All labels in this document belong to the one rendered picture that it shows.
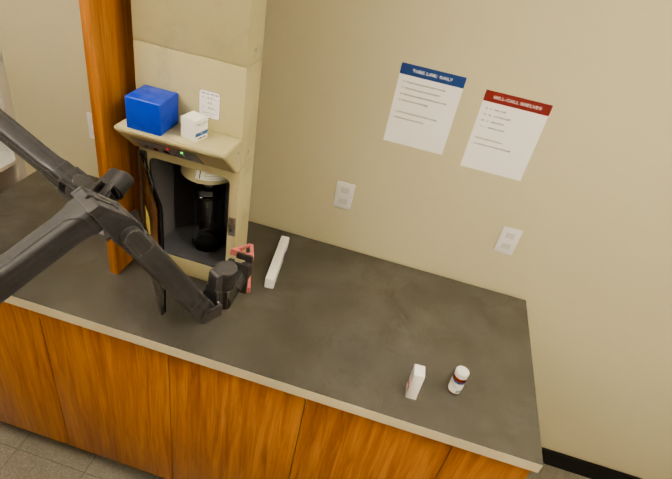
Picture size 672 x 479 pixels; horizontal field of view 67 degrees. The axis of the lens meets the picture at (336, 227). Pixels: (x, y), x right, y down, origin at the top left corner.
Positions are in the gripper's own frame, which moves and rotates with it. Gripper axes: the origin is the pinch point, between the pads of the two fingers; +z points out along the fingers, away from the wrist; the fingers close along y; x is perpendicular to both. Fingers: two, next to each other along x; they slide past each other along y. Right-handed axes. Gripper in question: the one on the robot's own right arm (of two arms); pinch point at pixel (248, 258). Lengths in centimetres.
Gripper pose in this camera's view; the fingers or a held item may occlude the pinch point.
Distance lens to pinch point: 151.1
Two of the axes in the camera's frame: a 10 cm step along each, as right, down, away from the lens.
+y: 1.8, -8.1, -5.6
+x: -9.6, -2.8, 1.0
